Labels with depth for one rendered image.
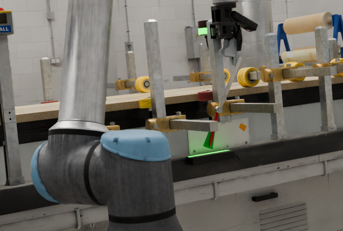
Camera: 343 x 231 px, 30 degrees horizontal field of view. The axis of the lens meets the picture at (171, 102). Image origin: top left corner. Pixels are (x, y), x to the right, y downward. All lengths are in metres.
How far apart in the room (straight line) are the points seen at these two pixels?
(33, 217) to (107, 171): 0.69
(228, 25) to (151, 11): 8.23
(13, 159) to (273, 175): 1.00
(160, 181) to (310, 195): 1.59
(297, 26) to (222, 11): 7.58
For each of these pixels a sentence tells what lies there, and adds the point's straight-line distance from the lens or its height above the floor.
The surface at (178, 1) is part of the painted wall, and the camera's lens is 10.68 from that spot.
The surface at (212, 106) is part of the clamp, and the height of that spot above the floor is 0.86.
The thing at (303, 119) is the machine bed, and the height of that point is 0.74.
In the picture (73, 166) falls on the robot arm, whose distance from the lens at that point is 1.45.
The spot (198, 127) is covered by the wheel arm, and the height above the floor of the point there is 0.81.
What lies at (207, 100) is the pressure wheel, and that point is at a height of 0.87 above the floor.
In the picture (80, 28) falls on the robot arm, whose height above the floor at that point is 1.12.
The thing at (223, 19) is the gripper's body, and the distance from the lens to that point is 2.21.
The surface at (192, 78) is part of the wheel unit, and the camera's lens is 3.50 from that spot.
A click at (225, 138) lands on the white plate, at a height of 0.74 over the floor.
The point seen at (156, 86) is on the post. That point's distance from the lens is 2.15.
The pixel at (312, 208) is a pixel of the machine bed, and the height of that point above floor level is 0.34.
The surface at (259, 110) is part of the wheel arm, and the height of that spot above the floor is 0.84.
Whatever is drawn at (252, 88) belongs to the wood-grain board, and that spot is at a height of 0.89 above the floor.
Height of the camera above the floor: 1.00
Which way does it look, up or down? 3 degrees down
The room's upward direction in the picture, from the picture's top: 5 degrees counter-clockwise
